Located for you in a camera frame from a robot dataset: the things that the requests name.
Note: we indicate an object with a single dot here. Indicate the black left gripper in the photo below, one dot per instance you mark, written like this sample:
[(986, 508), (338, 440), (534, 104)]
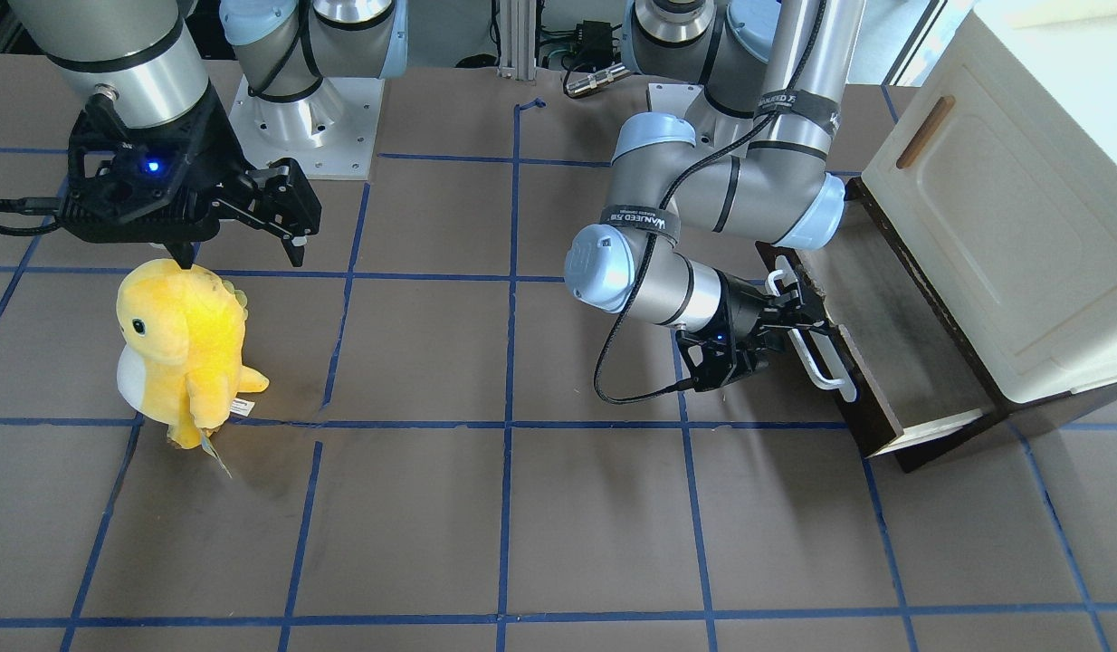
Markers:
[(742, 310)]

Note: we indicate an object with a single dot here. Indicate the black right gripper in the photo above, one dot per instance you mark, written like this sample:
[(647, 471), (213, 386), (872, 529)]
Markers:
[(216, 145)]

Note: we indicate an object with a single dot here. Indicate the dark wooden drawer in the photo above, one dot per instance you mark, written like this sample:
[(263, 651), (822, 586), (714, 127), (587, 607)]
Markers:
[(899, 371)]

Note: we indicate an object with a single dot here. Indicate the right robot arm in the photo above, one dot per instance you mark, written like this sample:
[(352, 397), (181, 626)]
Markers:
[(142, 55)]

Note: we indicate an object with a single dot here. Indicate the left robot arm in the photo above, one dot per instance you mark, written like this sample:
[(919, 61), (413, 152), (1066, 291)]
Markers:
[(748, 159)]

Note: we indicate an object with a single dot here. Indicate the dark wooden drawer cabinet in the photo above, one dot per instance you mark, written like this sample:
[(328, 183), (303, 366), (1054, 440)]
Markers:
[(1039, 417)]

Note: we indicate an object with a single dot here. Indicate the yellow plush toy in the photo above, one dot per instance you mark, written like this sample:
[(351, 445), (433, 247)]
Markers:
[(182, 363)]

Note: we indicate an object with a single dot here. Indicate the cream plastic storage box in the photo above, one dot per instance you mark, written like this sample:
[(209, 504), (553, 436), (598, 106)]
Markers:
[(1001, 179)]

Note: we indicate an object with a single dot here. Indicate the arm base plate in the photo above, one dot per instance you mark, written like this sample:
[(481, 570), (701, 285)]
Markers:
[(331, 134), (672, 98)]

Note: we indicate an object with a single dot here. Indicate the aluminium frame post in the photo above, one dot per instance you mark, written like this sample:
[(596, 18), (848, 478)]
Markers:
[(517, 23)]

